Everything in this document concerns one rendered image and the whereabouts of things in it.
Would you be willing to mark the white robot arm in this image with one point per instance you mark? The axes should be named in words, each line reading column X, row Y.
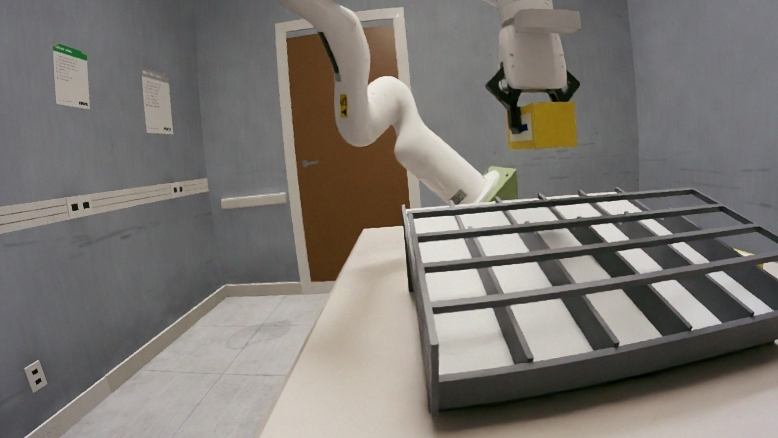
column 361, row 122

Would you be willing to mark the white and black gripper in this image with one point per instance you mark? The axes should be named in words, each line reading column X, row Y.
column 532, row 61

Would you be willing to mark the dark grey front bar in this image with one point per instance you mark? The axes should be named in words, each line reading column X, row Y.
column 578, row 370

